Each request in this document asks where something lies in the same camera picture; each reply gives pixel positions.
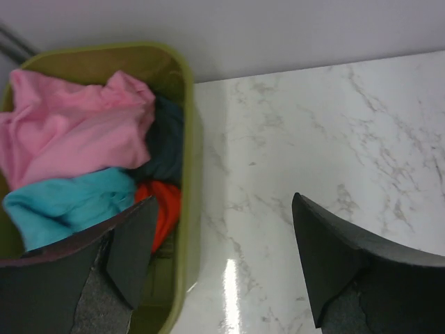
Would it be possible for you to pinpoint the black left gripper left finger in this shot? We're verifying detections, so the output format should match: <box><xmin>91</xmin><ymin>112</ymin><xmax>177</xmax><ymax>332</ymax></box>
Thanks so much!
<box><xmin>1</xmin><ymin>196</ymin><xmax>159</xmax><ymax>333</ymax></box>

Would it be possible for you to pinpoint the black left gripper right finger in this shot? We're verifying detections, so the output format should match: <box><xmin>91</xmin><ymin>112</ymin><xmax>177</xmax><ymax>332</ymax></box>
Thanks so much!
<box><xmin>292</xmin><ymin>193</ymin><xmax>444</xmax><ymax>333</ymax></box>

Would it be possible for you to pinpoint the turquoise t shirt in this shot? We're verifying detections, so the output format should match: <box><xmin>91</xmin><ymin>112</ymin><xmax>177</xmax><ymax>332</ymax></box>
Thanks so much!
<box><xmin>2</xmin><ymin>168</ymin><xmax>137</xmax><ymax>251</ymax></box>

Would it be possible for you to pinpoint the olive green plastic basket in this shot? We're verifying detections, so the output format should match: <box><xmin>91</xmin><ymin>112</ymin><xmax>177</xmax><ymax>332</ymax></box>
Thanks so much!
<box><xmin>1</xmin><ymin>42</ymin><xmax>202</xmax><ymax>333</ymax></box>

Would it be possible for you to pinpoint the orange t shirt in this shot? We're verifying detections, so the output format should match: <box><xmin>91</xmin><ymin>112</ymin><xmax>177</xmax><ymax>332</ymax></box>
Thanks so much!
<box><xmin>134</xmin><ymin>180</ymin><xmax>181</xmax><ymax>253</ymax></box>

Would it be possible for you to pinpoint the pink t shirt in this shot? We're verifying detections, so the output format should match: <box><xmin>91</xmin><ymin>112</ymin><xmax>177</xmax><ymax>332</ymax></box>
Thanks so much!
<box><xmin>1</xmin><ymin>70</ymin><xmax>155</xmax><ymax>190</ymax></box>

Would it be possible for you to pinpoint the dark teal t shirt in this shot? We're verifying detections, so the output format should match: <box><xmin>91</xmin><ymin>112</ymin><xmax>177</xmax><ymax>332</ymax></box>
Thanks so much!
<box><xmin>131</xmin><ymin>95</ymin><xmax>184</xmax><ymax>186</ymax></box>

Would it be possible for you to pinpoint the grey metal frame post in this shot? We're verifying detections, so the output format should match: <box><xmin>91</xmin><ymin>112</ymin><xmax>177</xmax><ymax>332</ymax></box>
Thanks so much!
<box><xmin>1</xmin><ymin>22</ymin><xmax>38</xmax><ymax>65</ymax></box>

